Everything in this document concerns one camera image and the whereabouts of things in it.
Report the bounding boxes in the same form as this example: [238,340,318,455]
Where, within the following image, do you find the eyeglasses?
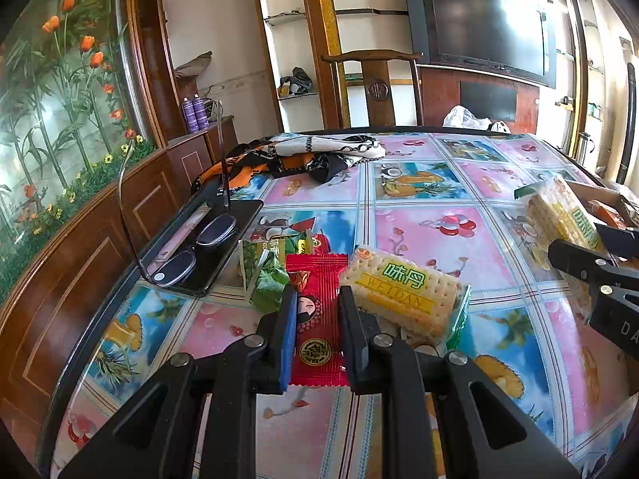
[118,100,238,287]

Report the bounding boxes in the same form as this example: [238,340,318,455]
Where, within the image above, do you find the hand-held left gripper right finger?
[338,285,581,479]

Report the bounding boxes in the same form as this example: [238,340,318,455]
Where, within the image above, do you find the cardboard box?
[569,180,639,233]

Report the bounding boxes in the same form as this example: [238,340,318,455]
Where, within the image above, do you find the patterned scarf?
[192,135,387,195]

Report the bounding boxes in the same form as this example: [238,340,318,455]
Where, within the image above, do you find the black phone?
[137,200,265,297]

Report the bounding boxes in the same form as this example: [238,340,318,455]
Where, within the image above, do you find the white plastic bag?
[442,106,492,131]

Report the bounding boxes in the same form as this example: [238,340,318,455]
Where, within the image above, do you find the brown cloth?
[175,51,213,79]

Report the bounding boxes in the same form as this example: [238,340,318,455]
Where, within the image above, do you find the wooden side cabinet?
[0,115,240,410]

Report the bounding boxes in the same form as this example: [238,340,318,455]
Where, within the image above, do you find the yellow green cracker packet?
[342,244,472,345]
[516,174,607,270]

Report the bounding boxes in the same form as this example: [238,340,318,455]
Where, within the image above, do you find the flower wall poster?
[0,0,157,303]

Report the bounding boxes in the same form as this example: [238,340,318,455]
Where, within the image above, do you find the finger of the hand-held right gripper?
[594,224,639,260]
[546,238,639,360]

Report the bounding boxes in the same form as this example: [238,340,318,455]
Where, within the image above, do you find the red cartoon face snack packet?
[284,253,350,387]

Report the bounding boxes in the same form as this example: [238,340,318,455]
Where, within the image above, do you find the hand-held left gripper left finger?
[59,284,300,479]

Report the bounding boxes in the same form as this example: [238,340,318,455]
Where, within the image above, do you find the small red yellow snack packet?
[294,230,331,256]

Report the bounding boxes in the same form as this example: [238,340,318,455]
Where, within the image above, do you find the orange cracker packet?
[586,200,628,230]

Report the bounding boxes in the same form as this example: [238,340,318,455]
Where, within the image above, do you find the wooden chair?
[321,50,425,131]

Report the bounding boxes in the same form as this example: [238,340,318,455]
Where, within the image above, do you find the green pea snack packet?
[240,237,293,313]

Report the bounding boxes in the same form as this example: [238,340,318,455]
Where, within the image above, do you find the flat screen television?
[399,0,557,89]

